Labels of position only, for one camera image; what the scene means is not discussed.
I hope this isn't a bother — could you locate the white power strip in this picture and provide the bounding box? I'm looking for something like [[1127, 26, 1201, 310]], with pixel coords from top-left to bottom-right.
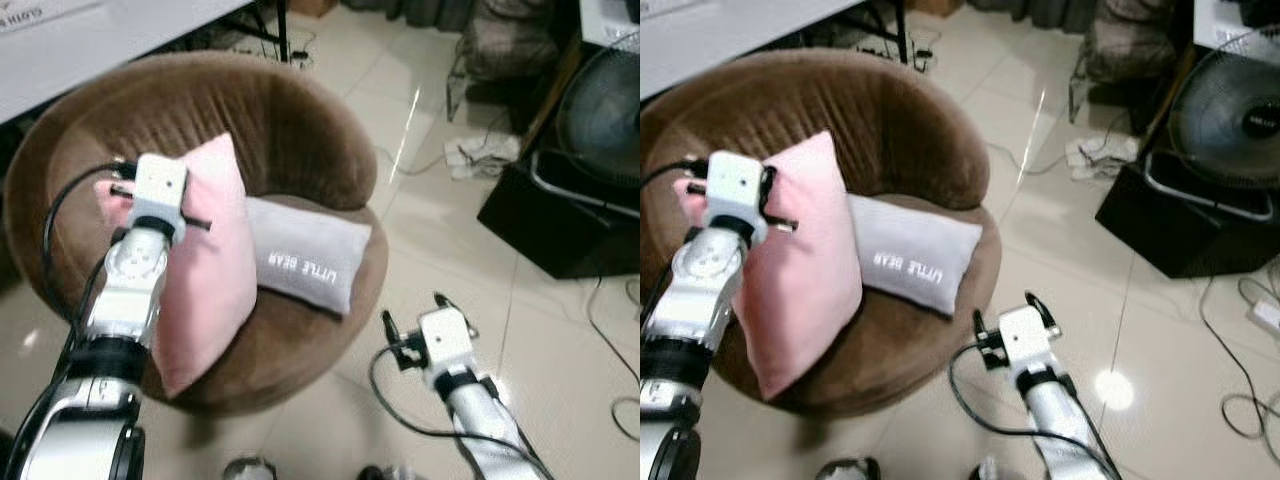
[[1250, 295, 1280, 336]]

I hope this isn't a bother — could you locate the black table leg frame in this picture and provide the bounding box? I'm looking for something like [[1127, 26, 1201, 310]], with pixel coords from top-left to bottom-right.
[[235, 0, 293, 63], [855, 0, 916, 63]]

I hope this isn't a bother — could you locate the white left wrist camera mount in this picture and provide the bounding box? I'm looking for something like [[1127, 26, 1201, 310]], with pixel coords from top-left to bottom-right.
[[705, 152, 769, 236], [130, 153, 189, 236]]

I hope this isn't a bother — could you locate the white table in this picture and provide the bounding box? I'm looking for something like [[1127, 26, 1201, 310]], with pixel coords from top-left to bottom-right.
[[640, 0, 866, 101], [0, 0, 251, 126]]

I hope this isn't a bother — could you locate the white crumpled cloth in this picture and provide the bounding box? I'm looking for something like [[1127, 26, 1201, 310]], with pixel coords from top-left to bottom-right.
[[443, 133, 521, 181], [1065, 133, 1141, 181]]

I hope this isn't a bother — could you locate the white countertop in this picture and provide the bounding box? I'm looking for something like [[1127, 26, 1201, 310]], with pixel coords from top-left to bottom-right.
[[1195, 0, 1280, 51], [580, 0, 641, 51]]

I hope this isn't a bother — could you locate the black floor fan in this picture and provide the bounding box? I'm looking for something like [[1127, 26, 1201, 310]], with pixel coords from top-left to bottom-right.
[[528, 35, 641, 221], [1143, 30, 1280, 221]]

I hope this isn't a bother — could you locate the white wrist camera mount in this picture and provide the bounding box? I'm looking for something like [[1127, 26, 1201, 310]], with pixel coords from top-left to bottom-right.
[[418, 308, 476, 373], [998, 305, 1049, 373], [705, 152, 769, 236], [130, 153, 189, 236]]

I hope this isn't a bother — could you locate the brown round velvet sofa chair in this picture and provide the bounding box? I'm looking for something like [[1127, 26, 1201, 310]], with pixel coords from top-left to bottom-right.
[[2, 50, 389, 419], [640, 48, 1003, 419]]

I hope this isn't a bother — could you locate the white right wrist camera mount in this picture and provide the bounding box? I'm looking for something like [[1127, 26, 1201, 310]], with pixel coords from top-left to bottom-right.
[[418, 308, 476, 373], [998, 305, 1049, 373]]

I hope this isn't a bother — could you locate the grey Little Bear pillow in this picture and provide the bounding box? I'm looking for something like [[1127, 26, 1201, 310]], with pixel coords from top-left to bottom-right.
[[243, 195, 373, 317], [848, 193, 984, 317]]

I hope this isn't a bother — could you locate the black looped floor cable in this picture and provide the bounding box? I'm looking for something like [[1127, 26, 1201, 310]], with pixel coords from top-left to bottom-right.
[[1198, 270, 1280, 441], [585, 275, 641, 441]]

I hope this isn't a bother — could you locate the brown plaid fabric bundle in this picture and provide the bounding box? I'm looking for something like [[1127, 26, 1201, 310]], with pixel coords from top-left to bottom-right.
[[460, 0, 561, 81], [1085, 0, 1181, 81]]

